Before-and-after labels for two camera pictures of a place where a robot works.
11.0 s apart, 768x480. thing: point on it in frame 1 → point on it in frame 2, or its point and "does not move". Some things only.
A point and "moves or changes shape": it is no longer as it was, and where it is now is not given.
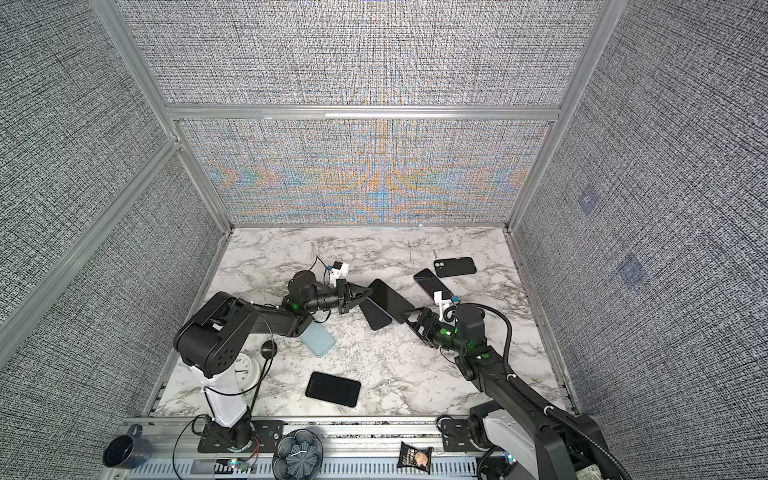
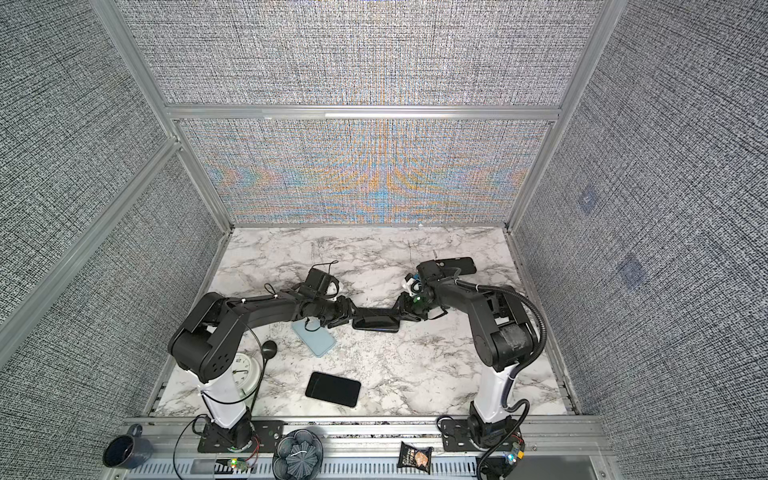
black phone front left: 337,390 does not move
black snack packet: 412,457 does not move
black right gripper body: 444,334 → 414,307
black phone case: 376,317 moves or changes shape
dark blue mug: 129,451 does not move
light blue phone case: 318,339 does not move
